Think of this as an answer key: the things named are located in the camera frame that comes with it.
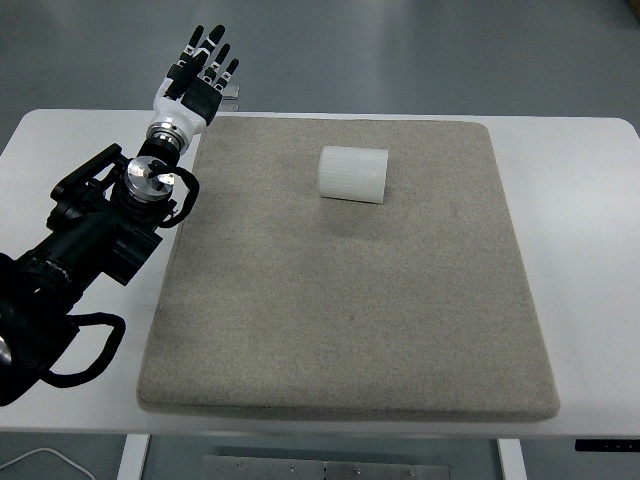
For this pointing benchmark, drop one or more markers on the beige fabric mat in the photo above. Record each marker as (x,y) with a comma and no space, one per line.
(350,300)

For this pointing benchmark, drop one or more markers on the black table control panel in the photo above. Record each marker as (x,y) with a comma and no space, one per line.
(607,445)

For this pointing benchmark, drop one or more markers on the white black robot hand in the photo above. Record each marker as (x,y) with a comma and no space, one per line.
(175,107)

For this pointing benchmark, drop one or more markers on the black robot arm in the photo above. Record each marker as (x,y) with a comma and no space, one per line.
(75,235)

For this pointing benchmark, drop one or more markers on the white table leg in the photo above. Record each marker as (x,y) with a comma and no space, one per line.
(133,457)
(511,460)

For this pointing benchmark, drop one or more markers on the white cup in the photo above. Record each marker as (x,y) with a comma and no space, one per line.
(352,174)

